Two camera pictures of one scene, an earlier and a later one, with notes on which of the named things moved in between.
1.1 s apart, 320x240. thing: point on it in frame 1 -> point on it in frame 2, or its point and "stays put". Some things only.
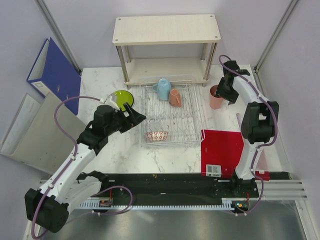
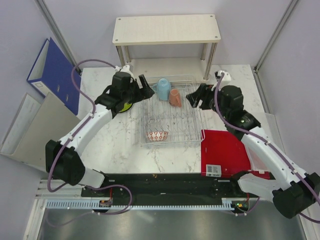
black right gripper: x=219 y=91 -> x=203 y=92
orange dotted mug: x=175 y=99 stays put
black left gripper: x=132 y=120 -> x=145 y=92
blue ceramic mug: x=163 y=87 stays put
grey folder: x=34 y=138 stays put
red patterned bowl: x=156 y=136 stays put
